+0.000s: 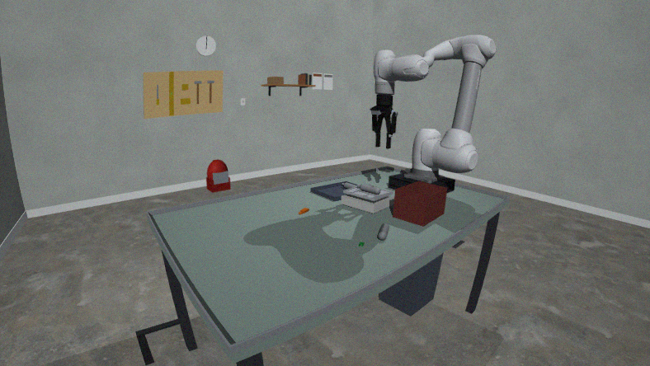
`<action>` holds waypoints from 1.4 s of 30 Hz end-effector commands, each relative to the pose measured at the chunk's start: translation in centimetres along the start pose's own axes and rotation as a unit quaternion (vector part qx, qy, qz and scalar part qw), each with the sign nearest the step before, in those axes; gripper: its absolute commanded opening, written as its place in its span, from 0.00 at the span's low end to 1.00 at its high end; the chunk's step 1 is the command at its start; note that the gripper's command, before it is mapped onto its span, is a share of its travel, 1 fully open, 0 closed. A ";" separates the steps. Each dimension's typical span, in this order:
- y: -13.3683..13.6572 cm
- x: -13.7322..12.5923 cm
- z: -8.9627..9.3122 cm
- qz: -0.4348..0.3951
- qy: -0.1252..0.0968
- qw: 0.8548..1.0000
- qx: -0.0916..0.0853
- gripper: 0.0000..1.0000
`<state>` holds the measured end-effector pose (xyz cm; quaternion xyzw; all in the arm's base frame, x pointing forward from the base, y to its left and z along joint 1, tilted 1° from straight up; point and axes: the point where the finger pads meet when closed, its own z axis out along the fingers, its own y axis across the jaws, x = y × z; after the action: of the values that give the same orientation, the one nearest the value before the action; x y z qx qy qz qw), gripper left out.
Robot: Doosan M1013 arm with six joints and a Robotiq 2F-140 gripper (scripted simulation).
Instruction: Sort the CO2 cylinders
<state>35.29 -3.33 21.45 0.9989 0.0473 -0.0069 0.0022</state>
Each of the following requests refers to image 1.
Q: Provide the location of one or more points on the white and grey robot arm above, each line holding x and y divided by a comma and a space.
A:
454, 152

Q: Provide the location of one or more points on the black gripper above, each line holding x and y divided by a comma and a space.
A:
387, 101

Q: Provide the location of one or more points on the grey metal gas cylinder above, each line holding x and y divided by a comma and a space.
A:
383, 232

